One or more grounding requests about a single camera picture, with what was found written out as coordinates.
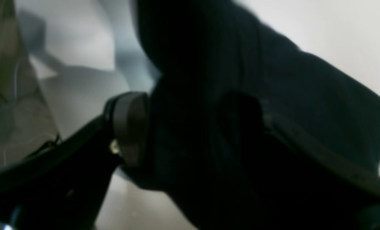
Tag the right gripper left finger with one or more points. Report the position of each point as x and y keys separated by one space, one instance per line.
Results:
x=64 y=187

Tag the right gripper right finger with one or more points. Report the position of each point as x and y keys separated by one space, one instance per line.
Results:
x=285 y=186

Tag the black T-shirt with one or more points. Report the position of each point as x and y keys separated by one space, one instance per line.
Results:
x=206 y=49

